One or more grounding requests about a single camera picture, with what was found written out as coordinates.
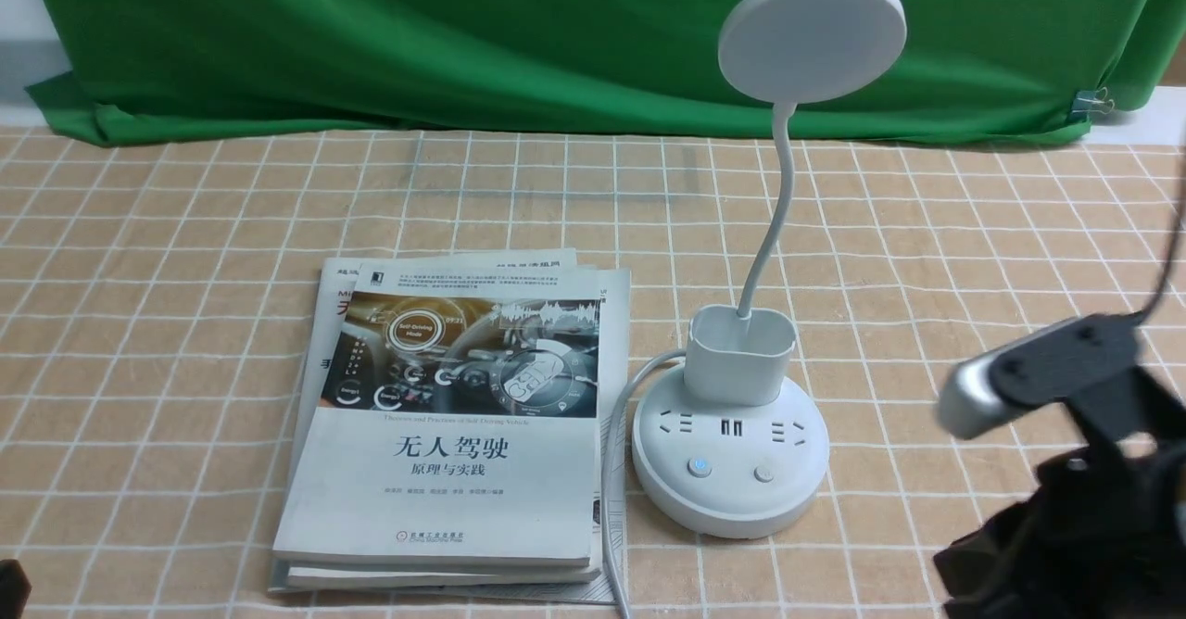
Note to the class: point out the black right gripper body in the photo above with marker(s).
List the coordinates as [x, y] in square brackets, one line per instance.
[1102, 534]

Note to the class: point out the white desk lamp with sockets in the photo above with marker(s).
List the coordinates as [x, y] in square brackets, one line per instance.
[725, 444]

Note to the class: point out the metal binder clip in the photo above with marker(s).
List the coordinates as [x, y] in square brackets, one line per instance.
[1087, 104]

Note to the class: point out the top book self-driving cover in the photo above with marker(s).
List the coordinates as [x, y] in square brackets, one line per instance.
[458, 422]

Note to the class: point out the bottom white book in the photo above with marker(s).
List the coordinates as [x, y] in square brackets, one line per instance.
[589, 585]

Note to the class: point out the orange checkered tablecloth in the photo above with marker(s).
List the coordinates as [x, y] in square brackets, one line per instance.
[156, 306]

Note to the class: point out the green backdrop cloth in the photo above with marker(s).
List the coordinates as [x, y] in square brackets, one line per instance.
[145, 72]

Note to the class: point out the dark object bottom left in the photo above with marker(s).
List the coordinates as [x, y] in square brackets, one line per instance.
[15, 589]

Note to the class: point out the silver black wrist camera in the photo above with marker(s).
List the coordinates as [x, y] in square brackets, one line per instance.
[1054, 364]

